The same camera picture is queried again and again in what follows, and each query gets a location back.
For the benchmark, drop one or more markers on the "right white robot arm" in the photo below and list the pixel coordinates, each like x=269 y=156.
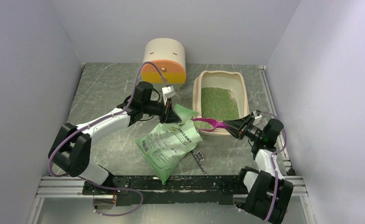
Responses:
x=268 y=192

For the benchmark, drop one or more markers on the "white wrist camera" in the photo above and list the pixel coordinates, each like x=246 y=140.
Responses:
x=168 y=92
x=257 y=114

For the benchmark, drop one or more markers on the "green litter bag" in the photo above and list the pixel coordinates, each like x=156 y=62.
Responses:
x=165 y=146

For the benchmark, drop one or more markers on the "beige litter box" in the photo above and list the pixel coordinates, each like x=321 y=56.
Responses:
x=220 y=95

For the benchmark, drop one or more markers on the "black mounting rail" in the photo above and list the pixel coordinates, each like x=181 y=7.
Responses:
x=131 y=190

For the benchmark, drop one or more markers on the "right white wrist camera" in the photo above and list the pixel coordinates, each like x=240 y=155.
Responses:
x=257 y=114

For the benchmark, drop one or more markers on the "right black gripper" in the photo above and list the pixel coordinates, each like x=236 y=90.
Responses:
x=238 y=127

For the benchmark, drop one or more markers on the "magenta plastic scoop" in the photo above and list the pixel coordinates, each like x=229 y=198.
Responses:
x=208 y=124

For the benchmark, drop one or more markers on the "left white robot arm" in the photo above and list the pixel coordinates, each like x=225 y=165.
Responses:
x=72 y=147

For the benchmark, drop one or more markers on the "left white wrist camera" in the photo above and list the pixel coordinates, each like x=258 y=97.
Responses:
x=168 y=92

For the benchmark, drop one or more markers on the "beige orange drawer cabinet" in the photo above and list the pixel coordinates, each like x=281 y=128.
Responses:
x=169 y=57

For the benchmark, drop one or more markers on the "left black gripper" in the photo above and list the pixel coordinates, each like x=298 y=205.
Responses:
x=168 y=115

